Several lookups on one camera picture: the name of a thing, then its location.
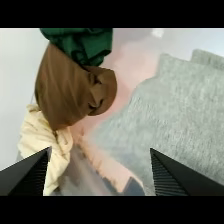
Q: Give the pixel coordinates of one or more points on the brown garment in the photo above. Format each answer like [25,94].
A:
[66,90]

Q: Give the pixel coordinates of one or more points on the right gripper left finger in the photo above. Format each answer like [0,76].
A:
[26,176]

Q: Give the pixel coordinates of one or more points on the grey garment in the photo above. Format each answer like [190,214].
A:
[180,116]

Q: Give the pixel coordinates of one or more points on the pale yellow garment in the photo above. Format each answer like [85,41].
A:
[40,136]

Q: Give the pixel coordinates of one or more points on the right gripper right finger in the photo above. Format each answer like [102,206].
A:
[173,178]

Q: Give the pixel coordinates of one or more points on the green garment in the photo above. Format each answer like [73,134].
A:
[83,45]

